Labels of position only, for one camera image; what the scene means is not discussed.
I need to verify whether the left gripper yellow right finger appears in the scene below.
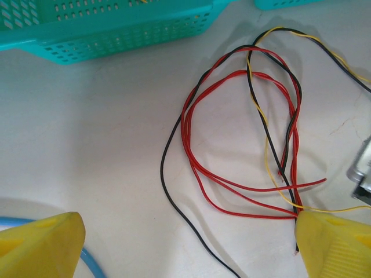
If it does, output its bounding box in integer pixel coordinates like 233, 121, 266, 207
294, 211, 371, 278

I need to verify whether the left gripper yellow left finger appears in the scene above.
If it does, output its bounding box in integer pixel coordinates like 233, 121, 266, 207
0, 211, 86, 278

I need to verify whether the red cable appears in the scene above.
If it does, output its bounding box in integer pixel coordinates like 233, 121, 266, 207
181, 46, 304, 220
182, 86, 299, 220
185, 70, 328, 193

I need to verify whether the black cable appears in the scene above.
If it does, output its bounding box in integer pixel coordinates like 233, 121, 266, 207
246, 27, 371, 255
160, 43, 303, 278

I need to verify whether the blue stethoscope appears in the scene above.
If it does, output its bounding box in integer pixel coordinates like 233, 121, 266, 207
0, 215, 107, 278

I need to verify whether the grey metal object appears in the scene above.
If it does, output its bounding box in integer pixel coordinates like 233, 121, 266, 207
345, 136, 371, 207

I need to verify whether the teal plastic basket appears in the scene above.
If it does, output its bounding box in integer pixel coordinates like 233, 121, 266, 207
0, 0, 241, 65
254, 0, 324, 12

